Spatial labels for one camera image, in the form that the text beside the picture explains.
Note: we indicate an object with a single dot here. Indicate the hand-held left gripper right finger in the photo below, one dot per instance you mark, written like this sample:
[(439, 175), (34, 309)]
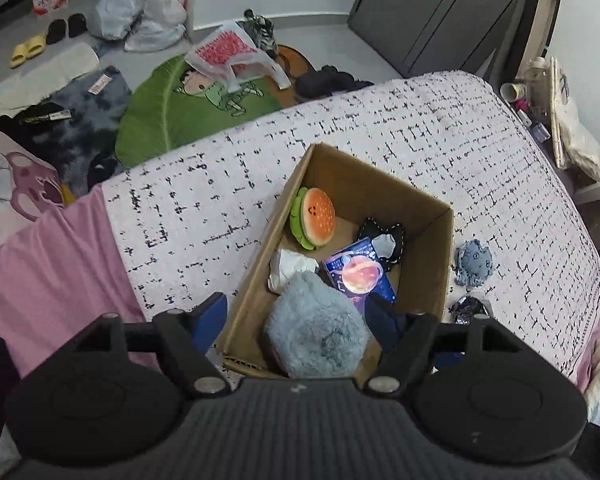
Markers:
[(385, 325)]

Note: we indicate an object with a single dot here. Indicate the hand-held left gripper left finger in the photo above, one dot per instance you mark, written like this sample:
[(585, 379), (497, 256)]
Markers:
[(212, 320)]

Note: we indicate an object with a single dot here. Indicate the blue tissue pack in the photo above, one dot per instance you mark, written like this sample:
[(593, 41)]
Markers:
[(360, 275)]

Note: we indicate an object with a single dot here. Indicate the grey fluffy plush with pink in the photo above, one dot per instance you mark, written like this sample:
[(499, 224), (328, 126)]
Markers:
[(315, 330)]

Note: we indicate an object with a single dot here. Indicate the burger plush toy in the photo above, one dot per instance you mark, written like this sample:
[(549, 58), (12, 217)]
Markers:
[(317, 217)]

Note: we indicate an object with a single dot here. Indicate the brown cardboard box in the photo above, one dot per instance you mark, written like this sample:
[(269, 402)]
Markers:
[(375, 185)]

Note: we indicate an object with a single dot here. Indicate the dark shiny packet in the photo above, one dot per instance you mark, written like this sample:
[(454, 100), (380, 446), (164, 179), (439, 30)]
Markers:
[(467, 310)]

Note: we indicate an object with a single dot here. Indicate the blue octopus plush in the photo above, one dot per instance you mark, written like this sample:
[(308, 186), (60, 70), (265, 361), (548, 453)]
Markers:
[(472, 262)]

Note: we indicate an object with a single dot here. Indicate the white black-patterned blanket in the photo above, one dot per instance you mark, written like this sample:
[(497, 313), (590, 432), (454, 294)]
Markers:
[(205, 200)]

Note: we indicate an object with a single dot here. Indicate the green leaf rug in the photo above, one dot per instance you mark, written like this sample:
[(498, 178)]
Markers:
[(170, 115)]

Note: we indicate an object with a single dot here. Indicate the pink bear tote bag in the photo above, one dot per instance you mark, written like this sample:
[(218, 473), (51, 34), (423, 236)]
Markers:
[(25, 190)]

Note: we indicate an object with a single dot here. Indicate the blue grey shaggy rug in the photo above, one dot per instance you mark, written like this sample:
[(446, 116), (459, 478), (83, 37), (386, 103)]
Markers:
[(85, 130)]

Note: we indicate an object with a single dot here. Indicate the small purple box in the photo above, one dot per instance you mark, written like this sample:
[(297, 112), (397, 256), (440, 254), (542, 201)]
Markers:
[(541, 131)]

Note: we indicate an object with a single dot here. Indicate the brown round mat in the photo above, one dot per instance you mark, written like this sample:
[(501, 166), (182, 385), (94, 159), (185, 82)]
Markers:
[(295, 67)]

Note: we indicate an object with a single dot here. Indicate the paper cup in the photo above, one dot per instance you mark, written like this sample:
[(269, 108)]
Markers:
[(514, 91)]

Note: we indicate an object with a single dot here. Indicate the red white plastic bag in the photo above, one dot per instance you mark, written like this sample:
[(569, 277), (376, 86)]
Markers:
[(225, 52)]

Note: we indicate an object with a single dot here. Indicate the cream tote bag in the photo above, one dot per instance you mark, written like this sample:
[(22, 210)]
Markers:
[(577, 130)]

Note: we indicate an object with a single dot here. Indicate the black white sneakers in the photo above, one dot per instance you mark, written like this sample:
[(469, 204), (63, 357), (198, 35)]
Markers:
[(261, 32)]

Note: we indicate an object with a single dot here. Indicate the white floor mat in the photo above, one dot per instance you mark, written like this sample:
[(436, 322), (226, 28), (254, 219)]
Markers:
[(35, 82)]

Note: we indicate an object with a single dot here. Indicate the dark grey door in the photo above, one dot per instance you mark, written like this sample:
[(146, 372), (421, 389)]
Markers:
[(430, 10)]

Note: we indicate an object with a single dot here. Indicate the pair of yellow slippers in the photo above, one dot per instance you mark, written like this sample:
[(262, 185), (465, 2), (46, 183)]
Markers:
[(27, 50)]

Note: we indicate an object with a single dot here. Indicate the pair of black slippers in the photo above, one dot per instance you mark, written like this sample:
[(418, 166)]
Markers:
[(65, 27)]

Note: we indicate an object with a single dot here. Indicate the grey-blue plastic bag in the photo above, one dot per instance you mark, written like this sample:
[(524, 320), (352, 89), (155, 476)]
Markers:
[(122, 5)]

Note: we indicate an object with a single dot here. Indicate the black picture frame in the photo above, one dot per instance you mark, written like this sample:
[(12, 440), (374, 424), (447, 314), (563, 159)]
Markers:
[(530, 20)]

